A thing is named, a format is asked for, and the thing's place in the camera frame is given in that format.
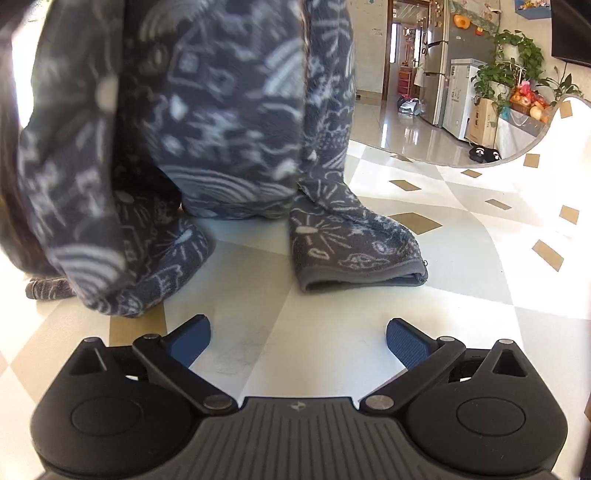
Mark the dark-leaved potted plant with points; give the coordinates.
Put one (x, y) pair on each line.
(561, 87)

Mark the silver refrigerator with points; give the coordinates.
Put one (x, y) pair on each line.
(436, 69)

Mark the side table with marbled cloth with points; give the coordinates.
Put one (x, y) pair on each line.
(517, 134)

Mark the cardboard box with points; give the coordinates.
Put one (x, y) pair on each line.
(482, 122)

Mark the grey doodle-print fleece jacket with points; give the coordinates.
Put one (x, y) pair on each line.
(221, 115)

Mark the fruit basket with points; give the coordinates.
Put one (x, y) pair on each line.
(528, 101)

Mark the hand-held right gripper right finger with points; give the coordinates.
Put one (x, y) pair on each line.
(406, 344)

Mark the white chest freezer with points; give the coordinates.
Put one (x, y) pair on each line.
(461, 92)

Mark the trailing green potted plant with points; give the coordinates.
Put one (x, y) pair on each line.
(508, 60)

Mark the black wall television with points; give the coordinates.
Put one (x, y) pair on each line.
(572, 27)

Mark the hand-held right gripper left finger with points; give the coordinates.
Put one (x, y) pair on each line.
(194, 340)

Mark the plastic bag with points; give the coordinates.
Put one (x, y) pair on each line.
(408, 105)

